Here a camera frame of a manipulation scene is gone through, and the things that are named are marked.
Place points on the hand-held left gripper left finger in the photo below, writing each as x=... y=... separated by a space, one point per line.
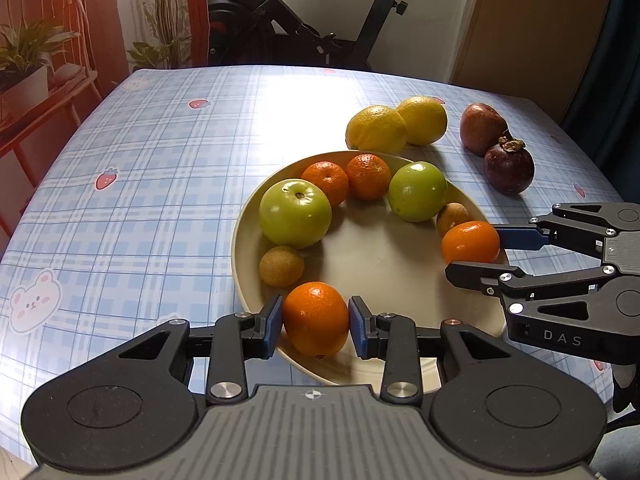
x=272 y=325

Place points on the dark purple mangosteen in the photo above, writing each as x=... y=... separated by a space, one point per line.
x=509 y=170

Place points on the blue curtain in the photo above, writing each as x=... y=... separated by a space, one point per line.
x=612 y=85

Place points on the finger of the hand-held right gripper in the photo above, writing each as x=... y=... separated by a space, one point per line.
x=520 y=238
x=475 y=276

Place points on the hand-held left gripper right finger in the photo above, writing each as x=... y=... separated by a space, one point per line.
x=359 y=325

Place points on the black exercise bike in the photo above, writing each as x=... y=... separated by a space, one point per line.
x=280 y=25

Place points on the yellow lemon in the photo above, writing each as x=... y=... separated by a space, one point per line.
x=424 y=119
x=376 y=129

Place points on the brown kiwi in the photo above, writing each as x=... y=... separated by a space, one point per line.
x=451 y=218
x=281 y=266

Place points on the green apple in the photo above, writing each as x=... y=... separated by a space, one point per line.
x=417 y=192
x=295 y=215

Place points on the orange mandarin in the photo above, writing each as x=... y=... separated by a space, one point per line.
x=315 y=319
x=325 y=182
x=368 y=176
x=470 y=243

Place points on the beige round plate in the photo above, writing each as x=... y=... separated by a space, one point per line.
x=380 y=255

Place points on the purple passion fruit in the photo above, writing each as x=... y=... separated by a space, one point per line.
x=480 y=126

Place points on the wooden panel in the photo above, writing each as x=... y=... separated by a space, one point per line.
x=525 y=25

